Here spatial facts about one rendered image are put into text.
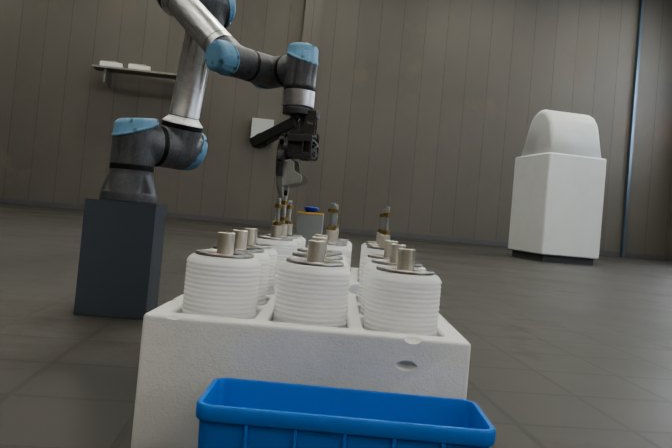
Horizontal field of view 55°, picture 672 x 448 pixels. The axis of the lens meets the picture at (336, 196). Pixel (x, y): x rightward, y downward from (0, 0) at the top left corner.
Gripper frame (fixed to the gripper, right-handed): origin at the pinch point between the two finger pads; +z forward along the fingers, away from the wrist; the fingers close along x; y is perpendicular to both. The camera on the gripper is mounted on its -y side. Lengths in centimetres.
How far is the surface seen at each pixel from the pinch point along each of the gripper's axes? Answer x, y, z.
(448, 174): 1000, -10, -86
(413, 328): -65, 39, 17
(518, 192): 633, 90, -42
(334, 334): -70, 30, 18
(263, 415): -84, 27, 24
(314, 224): 26.2, 2.1, 7.0
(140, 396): -75, 9, 27
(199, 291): -70, 13, 15
